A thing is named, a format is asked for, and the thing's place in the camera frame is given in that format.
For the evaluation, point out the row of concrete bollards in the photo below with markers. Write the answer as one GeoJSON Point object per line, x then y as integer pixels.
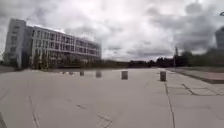
{"type": "Point", "coordinates": [124, 75]}

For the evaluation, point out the row of dark trees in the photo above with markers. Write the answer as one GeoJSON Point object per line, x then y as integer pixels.
{"type": "Point", "coordinates": [200, 58]}

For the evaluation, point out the tall thin tower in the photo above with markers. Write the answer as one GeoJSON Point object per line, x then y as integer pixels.
{"type": "Point", "coordinates": [175, 55]}

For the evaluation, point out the white multi-storey building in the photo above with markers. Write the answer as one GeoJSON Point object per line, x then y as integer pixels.
{"type": "Point", "coordinates": [50, 45]}

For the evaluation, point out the pale concrete slab plaza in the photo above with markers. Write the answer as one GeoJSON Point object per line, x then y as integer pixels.
{"type": "Point", "coordinates": [110, 103]}

